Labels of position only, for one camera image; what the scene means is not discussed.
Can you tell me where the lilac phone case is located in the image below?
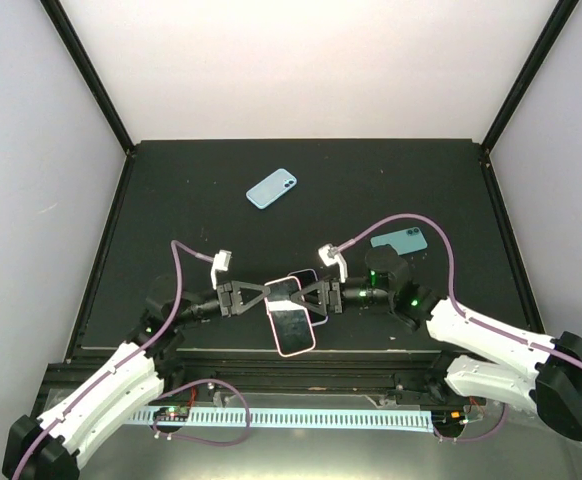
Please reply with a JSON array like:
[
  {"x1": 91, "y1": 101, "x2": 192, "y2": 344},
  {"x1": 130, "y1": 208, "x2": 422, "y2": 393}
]
[{"x1": 288, "y1": 268, "x2": 330, "y2": 326}]

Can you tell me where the black phone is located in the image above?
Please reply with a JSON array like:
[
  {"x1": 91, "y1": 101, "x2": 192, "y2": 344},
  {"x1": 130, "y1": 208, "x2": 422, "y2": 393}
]
[{"x1": 290, "y1": 271, "x2": 326, "y2": 322}]

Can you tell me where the red phone case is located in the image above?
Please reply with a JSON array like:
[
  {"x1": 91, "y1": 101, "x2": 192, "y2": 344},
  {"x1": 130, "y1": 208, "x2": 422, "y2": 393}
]
[{"x1": 265, "y1": 278, "x2": 315, "y2": 354}]

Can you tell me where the pink phone case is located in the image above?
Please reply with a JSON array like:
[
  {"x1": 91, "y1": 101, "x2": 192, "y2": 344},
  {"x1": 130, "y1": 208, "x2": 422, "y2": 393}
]
[{"x1": 263, "y1": 276, "x2": 317, "y2": 358}]

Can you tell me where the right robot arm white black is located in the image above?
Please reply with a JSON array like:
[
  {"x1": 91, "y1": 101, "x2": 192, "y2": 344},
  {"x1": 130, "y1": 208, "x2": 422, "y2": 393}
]
[{"x1": 291, "y1": 245, "x2": 582, "y2": 442}]

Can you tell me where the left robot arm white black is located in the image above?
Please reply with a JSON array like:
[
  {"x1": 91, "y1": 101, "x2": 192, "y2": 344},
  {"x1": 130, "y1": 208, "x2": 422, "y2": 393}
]
[{"x1": 2, "y1": 275, "x2": 270, "y2": 479}]

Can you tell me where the teal phone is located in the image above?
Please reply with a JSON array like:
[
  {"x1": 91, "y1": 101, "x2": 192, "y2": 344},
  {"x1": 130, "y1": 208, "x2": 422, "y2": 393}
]
[{"x1": 370, "y1": 227, "x2": 428, "y2": 255}]

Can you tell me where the light blue phone case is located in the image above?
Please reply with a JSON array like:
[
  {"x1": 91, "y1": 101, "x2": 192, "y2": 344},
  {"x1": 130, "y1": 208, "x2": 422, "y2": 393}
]
[{"x1": 246, "y1": 168, "x2": 298, "y2": 210}]

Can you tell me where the left small circuit board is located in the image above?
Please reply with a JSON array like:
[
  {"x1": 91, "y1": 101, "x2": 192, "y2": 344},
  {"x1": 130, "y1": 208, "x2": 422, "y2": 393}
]
[{"x1": 153, "y1": 406, "x2": 190, "y2": 422}]

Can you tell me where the small circuit board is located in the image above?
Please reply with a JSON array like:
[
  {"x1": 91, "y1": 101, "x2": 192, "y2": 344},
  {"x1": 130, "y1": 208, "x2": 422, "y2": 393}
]
[
  {"x1": 441, "y1": 410, "x2": 477, "y2": 425},
  {"x1": 153, "y1": 406, "x2": 190, "y2": 422}
]

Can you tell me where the right small circuit board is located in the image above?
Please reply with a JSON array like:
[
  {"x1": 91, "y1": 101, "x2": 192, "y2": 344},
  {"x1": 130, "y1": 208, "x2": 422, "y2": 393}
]
[{"x1": 441, "y1": 410, "x2": 477, "y2": 425}]

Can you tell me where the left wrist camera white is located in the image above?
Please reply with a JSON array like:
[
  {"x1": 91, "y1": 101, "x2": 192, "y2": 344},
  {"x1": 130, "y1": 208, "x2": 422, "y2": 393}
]
[{"x1": 210, "y1": 250, "x2": 232, "y2": 290}]

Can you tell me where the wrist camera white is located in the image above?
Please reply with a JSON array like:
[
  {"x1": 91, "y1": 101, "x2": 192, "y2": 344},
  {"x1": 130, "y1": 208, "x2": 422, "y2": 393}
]
[
  {"x1": 318, "y1": 244, "x2": 348, "y2": 283},
  {"x1": 210, "y1": 250, "x2": 232, "y2": 290}
]

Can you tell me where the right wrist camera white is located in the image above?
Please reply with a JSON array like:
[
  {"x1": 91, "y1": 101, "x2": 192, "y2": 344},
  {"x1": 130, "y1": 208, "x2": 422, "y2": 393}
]
[{"x1": 318, "y1": 244, "x2": 348, "y2": 283}]

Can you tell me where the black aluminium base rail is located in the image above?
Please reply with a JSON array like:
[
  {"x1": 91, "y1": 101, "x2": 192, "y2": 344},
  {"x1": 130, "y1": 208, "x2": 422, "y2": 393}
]
[{"x1": 158, "y1": 351, "x2": 453, "y2": 406}]

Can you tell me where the left purple base cable loop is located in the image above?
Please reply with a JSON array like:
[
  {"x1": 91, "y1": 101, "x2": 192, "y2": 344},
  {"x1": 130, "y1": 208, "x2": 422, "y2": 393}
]
[{"x1": 150, "y1": 378, "x2": 253, "y2": 445}]

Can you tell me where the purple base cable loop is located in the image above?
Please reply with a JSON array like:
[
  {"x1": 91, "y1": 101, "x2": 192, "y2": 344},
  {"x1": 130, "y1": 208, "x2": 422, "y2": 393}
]
[
  {"x1": 433, "y1": 402, "x2": 508, "y2": 445},
  {"x1": 150, "y1": 378, "x2": 253, "y2": 445}
]

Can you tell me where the light blue slotted cable duct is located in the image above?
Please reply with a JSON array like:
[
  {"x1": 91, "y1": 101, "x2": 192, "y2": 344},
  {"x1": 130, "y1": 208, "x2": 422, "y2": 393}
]
[{"x1": 126, "y1": 406, "x2": 434, "y2": 433}]

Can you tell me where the right purple base cable loop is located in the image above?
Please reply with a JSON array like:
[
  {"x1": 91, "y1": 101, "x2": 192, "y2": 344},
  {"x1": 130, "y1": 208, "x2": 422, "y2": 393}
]
[{"x1": 433, "y1": 402, "x2": 508, "y2": 445}]

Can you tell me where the left black frame post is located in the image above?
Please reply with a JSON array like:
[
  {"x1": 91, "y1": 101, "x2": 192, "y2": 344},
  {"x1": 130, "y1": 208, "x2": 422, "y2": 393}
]
[{"x1": 40, "y1": 0, "x2": 135, "y2": 155}]

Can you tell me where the black frame post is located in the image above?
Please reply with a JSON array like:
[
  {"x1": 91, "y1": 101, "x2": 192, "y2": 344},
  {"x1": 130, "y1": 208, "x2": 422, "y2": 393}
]
[
  {"x1": 40, "y1": 0, "x2": 135, "y2": 155},
  {"x1": 481, "y1": 0, "x2": 580, "y2": 154}
]

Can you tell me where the right black frame post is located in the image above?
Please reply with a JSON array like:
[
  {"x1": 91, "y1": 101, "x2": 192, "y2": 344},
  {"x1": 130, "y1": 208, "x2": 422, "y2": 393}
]
[{"x1": 481, "y1": 0, "x2": 580, "y2": 154}]

